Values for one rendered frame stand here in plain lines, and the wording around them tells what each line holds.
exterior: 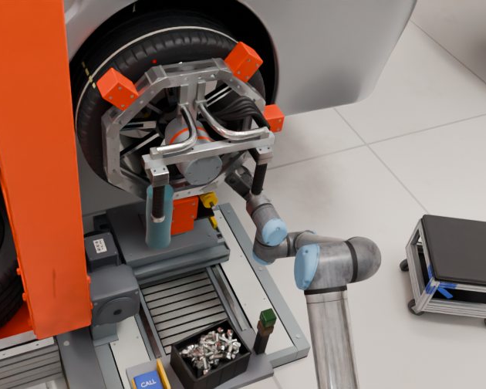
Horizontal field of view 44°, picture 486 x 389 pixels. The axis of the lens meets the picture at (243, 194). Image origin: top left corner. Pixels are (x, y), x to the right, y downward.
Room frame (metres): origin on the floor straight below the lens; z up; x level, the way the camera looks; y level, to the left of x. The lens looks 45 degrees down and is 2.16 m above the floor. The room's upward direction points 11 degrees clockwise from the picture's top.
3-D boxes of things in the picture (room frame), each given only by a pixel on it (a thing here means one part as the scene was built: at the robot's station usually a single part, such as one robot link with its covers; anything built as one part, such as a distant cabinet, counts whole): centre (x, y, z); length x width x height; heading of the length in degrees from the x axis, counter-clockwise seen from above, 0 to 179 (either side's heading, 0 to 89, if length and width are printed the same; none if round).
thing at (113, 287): (1.35, 0.47, 0.26); 0.42 x 0.18 x 0.35; 32
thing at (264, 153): (1.46, -0.03, 0.93); 0.09 x 0.05 x 0.05; 32
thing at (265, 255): (1.43, -0.12, 0.51); 0.12 x 0.09 x 0.12; 110
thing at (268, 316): (1.04, -0.14, 0.64); 0.04 x 0.04 x 0.04; 32
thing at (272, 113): (1.72, -0.04, 0.85); 0.09 x 0.08 x 0.07; 122
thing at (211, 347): (0.95, 0.01, 0.51); 0.20 x 0.14 x 0.13; 130
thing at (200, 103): (1.49, 0.08, 1.03); 0.19 x 0.18 x 0.11; 32
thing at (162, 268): (1.69, 0.32, 0.13); 0.50 x 0.36 x 0.10; 122
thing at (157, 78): (1.55, 0.23, 0.85); 0.54 x 0.07 x 0.54; 122
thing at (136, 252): (1.69, 0.32, 0.32); 0.40 x 0.30 x 0.28; 122
